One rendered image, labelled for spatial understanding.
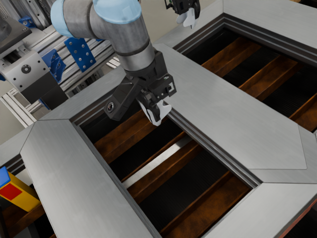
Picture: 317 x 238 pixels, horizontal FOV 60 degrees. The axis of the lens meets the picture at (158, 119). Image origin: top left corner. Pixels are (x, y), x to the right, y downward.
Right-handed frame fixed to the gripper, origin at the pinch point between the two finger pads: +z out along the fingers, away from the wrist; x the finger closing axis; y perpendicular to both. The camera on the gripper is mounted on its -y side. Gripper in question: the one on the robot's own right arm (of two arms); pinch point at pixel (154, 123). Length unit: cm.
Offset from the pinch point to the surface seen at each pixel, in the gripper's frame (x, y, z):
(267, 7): 16, 64, 6
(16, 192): 19.2, -42.3, 10.4
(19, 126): 160, -57, 93
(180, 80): 12.5, 18.3, 5.8
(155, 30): 168, 96, 93
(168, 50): 27.7, 25.4, 5.7
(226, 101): -4.9, 21.1, 5.8
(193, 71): 12.2, 23.8, 5.8
